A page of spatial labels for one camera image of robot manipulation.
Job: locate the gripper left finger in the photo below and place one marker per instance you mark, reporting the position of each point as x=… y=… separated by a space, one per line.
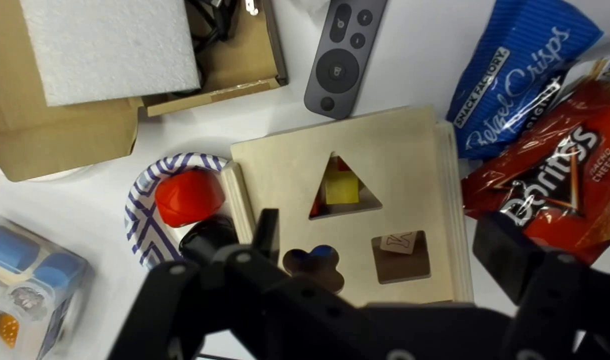
x=225 y=300

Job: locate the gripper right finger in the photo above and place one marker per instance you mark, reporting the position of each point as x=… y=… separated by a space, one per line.
x=550 y=300

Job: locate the wooden shape sorter box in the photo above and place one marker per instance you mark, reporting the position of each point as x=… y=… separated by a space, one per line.
x=405 y=165

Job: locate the brown cardboard box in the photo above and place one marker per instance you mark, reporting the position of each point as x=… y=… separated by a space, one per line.
x=45 y=140

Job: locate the black rounded toy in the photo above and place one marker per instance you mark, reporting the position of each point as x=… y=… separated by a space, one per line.
x=205 y=237

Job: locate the blue block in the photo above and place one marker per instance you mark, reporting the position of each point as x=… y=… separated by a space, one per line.
x=321 y=251

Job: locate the red toy tomato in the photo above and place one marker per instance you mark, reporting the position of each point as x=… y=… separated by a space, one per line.
x=187 y=197

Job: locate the blue patterned paper plate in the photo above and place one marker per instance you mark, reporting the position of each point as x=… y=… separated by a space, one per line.
x=145 y=220

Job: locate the red chips bag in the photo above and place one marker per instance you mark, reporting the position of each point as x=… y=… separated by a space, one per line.
x=560 y=170

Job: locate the wooden lid with shape holes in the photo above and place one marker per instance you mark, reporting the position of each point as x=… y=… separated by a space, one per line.
x=285 y=170

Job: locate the yellow block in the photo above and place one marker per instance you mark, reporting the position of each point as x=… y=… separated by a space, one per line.
x=342 y=189

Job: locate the wooden letter block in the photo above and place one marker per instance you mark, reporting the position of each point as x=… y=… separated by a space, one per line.
x=399 y=242

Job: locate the red block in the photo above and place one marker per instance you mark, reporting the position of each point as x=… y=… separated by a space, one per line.
x=341 y=163

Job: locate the clear pack with blue items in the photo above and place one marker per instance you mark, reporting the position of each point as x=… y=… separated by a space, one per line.
x=30 y=290

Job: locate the blue snack bag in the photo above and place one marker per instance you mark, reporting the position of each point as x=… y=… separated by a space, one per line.
x=515 y=65

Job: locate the grey remote control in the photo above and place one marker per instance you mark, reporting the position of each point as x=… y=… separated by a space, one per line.
x=337 y=70

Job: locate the white foam block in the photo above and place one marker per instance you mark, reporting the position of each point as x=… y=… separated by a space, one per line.
x=110 y=50

